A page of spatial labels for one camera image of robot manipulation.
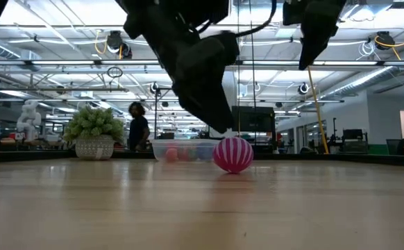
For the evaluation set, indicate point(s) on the large pink toy peach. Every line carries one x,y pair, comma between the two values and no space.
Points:
171,155

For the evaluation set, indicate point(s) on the black aluminium table frame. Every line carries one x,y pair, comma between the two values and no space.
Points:
14,157

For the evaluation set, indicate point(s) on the person with dark hair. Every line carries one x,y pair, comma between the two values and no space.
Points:
138,126

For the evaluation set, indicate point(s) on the white humanoid robot figure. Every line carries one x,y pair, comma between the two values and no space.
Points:
28,119

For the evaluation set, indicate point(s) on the pink white striped ball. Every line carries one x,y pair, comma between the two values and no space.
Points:
233,155

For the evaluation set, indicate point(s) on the dark office chair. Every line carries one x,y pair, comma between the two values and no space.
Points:
391,146

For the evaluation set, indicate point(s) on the black monitor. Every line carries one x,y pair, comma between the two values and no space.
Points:
254,119

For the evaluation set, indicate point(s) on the black equipment cart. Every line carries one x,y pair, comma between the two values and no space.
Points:
353,140

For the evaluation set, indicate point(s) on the green plant in white pot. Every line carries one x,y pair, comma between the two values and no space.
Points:
94,125

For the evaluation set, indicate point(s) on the clear plastic tupperware container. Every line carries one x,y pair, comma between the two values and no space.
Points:
160,147

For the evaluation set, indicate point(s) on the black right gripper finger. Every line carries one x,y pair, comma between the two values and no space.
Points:
314,41

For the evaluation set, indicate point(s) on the long ceiling light bar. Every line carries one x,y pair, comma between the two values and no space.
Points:
275,62

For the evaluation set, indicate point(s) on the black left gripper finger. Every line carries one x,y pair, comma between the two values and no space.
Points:
209,59
205,107

